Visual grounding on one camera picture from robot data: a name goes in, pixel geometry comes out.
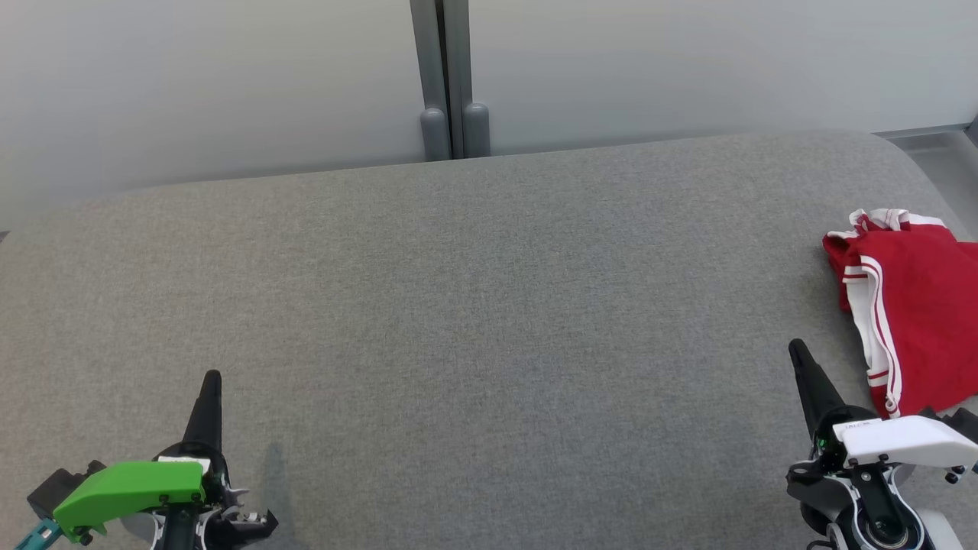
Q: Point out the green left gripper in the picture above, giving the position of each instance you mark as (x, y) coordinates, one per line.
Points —
(130, 489)

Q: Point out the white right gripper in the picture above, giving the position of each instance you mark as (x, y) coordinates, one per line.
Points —
(901, 441)

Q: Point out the red number 23 jersey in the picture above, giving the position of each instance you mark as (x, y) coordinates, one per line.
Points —
(932, 321)

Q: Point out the grey fabric sofa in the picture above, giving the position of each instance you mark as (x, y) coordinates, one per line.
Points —
(489, 344)

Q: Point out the grey cylindrical door stopper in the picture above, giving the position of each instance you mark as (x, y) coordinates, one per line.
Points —
(476, 134)
(435, 137)

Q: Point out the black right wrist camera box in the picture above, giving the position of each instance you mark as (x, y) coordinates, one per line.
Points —
(959, 424)

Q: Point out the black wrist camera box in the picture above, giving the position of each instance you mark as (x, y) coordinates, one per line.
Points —
(53, 485)
(959, 424)

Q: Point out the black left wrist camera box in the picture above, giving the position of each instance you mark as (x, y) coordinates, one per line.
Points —
(53, 485)

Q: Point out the grey metal floor rail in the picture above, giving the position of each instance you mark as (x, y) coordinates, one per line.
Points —
(917, 131)

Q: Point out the grey metal door frame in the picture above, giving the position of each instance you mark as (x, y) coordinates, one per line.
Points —
(443, 53)

